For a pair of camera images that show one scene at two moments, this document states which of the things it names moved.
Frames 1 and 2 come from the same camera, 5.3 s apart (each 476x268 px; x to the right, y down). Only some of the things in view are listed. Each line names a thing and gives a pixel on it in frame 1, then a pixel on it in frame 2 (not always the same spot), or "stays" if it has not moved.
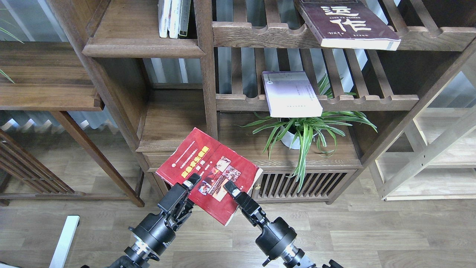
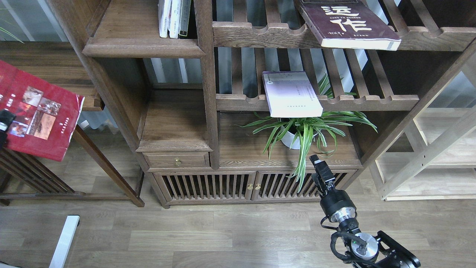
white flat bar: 63,248 stays
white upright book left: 164,6 stays
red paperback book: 216,164 → 47,116
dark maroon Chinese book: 348,24 stays
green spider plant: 298,132 stays
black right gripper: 276,236 → 337,204
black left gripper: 157,232 → 6,116
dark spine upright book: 185,6 stays
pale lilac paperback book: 290,94 stays
